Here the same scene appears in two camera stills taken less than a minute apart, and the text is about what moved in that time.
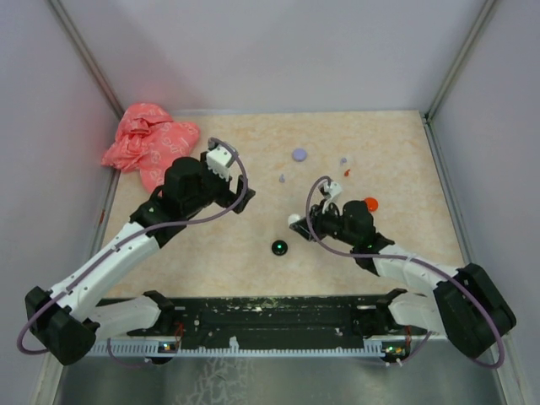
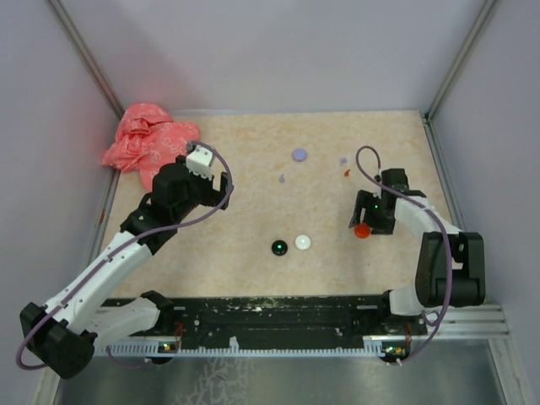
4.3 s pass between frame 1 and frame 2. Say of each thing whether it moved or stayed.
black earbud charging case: stayed
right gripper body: moved
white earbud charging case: moved
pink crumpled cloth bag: stayed
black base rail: stayed
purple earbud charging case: stayed
